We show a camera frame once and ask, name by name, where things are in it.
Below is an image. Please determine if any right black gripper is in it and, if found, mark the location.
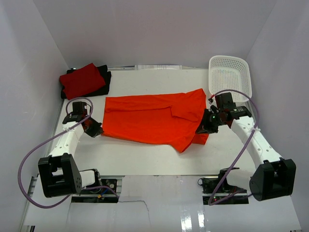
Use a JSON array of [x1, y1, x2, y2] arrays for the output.
[[196, 109, 226, 134]]

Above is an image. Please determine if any orange t shirt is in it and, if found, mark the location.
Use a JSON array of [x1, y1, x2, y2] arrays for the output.
[[102, 88, 208, 153]]

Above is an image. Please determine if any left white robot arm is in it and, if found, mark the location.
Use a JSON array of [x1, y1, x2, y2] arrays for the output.
[[38, 101, 103, 198]]

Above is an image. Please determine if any folded red t shirt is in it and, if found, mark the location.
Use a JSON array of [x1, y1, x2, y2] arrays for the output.
[[59, 63, 107, 101]]

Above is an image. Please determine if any white plastic basket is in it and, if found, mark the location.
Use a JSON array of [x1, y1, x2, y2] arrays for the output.
[[209, 55, 252, 103]]

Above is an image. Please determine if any white label strip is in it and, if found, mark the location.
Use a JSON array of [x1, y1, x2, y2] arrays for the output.
[[134, 65, 182, 71]]

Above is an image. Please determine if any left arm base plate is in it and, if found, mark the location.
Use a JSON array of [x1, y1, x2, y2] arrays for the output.
[[71, 176, 123, 203]]

